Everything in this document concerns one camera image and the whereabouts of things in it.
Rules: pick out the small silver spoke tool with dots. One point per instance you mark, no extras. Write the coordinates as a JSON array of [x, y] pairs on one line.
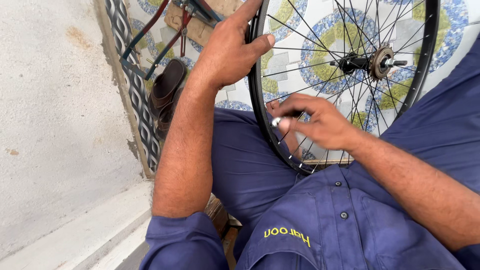
[[276, 122]]

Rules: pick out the person's right fingers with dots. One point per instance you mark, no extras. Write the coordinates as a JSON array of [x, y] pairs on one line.
[[296, 112]]

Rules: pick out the person's right hand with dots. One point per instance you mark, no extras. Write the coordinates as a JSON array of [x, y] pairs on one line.
[[326, 125]]

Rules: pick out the brown leather sandal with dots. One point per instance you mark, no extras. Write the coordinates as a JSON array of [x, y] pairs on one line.
[[167, 82], [165, 118]]

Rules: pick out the brown wooden board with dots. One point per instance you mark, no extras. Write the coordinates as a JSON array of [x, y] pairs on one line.
[[198, 33]]

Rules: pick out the person's left hand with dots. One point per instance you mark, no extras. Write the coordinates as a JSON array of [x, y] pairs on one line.
[[225, 56]]

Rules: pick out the black spoked bicycle wheel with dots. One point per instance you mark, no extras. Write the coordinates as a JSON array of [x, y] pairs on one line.
[[256, 93]]

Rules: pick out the red and blue metal frame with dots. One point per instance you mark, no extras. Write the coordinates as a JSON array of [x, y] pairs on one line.
[[168, 47]]

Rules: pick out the brown wooden stool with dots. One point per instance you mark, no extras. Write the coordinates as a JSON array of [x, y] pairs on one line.
[[219, 215]]

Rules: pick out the grey patterned metal strip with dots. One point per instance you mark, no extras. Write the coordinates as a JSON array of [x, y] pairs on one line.
[[138, 97]]

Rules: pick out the person's blue work uniform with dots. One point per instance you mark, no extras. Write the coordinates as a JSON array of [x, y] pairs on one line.
[[262, 176]]

